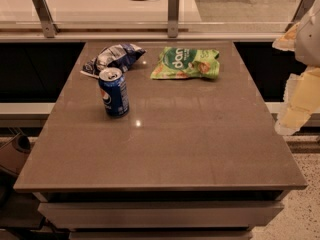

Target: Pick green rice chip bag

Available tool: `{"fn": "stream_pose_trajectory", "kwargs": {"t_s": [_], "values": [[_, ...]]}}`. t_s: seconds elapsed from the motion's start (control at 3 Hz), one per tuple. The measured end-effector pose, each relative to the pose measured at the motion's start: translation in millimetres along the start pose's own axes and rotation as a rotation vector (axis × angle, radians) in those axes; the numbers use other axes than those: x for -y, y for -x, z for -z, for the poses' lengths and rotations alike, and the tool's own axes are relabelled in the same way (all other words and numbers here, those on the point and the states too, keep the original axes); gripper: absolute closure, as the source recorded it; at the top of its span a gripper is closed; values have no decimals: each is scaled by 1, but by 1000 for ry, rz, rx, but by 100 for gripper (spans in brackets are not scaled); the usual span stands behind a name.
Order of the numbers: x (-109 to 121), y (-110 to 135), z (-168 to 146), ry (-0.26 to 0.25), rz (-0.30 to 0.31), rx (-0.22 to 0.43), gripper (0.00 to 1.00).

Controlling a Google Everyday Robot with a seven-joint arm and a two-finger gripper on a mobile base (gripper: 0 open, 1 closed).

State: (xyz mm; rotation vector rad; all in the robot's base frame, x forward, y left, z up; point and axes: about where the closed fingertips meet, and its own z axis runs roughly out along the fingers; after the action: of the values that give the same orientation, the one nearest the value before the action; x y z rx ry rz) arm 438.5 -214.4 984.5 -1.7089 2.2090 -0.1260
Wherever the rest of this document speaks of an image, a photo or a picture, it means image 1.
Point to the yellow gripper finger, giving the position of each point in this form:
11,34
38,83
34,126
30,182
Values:
287,41
300,100

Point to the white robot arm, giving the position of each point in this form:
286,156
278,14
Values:
307,44

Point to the middle metal railing bracket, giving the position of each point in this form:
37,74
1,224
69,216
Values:
173,18

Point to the metal railing bracket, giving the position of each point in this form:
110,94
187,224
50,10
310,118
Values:
173,18
49,28
302,9

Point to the right metal railing bracket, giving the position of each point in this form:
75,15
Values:
302,9

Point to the blue Pepsi soda can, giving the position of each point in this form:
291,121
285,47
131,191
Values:
114,92

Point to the blue crumpled chip bag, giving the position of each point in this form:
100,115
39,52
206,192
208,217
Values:
121,56

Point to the left metal railing bracket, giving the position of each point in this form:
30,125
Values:
49,28

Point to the dark object at left floor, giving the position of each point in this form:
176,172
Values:
13,154

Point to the grey table base drawers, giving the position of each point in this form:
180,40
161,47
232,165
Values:
177,220

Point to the green rice chip bag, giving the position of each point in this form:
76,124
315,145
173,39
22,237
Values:
185,63

